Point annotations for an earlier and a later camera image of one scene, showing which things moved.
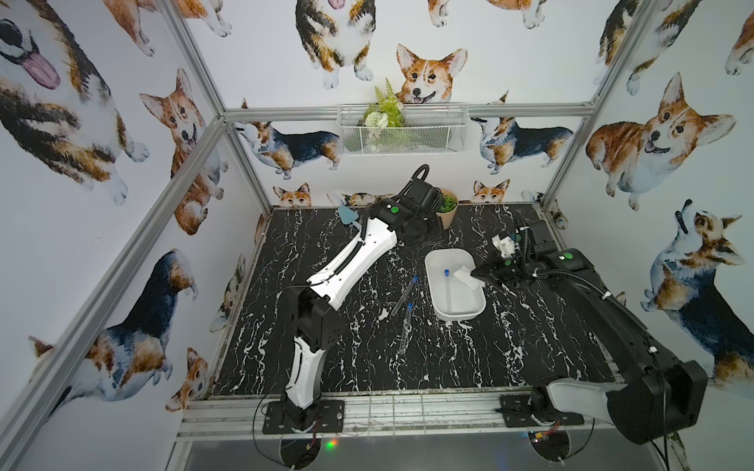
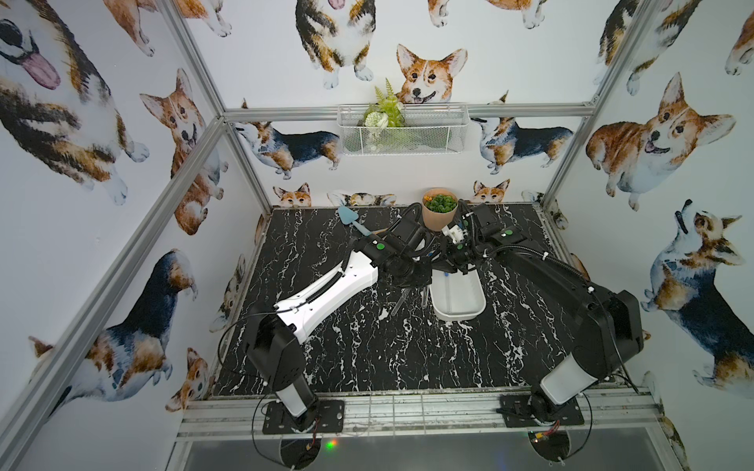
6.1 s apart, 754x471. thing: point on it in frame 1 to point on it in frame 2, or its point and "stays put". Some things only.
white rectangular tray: x=452 y=298 stays put
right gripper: x=490 y=274 to x=444 y=260
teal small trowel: x=348 y=216 stays put
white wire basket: x=426 y=129 stays put
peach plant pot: x=448 y=207 stays put
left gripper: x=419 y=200 to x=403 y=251
